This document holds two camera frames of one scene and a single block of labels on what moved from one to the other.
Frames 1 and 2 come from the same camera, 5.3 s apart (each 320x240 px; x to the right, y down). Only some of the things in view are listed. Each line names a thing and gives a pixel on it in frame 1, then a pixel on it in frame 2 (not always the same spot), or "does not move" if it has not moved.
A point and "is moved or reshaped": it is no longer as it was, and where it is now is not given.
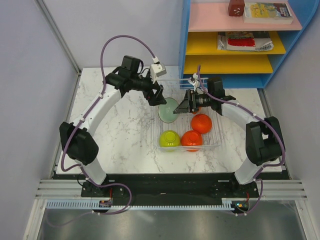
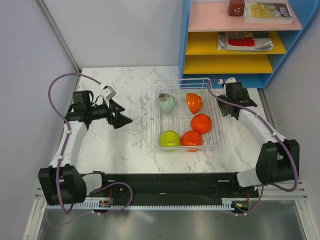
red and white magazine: [245, 41] does not move
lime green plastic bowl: [169, 138] does not move
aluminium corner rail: [53, 25] does not move
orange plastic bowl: [191, 140] does not move
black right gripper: [188, 104] → [222, 108]
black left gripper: [157, 98] → [119, 120]
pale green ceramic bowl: [165, 112] is moved or reshaped
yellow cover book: [267, 13] does not move
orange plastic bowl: [201, 123] does not move
